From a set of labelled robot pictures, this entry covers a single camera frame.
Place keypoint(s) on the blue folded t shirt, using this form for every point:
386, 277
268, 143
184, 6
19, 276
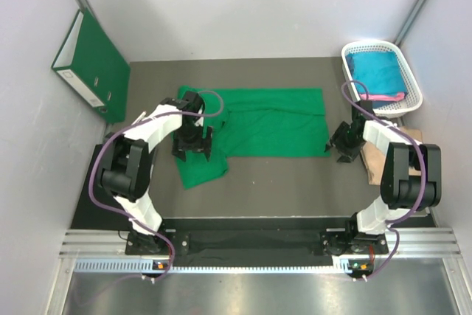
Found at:
378, 72

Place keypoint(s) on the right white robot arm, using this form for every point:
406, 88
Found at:
410, 181

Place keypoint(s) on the aluminium frame rail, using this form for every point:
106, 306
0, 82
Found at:
413, 242

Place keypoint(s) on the beige folded t shirt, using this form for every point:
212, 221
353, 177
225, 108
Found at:
374, 158

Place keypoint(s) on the green t shirt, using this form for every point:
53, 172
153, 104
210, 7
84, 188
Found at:
266, 122

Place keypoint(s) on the green ring binder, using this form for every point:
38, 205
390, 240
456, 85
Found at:
90, 63

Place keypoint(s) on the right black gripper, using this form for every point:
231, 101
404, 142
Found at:
337, 141

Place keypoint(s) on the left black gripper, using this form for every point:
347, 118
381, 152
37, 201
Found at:
200, 144

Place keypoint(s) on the pink folded t shirt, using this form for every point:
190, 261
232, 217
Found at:
383, 97

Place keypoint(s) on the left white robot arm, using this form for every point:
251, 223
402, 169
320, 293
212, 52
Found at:
125, 168

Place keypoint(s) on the white plastic basket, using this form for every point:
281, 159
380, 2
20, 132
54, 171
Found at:
413, 99

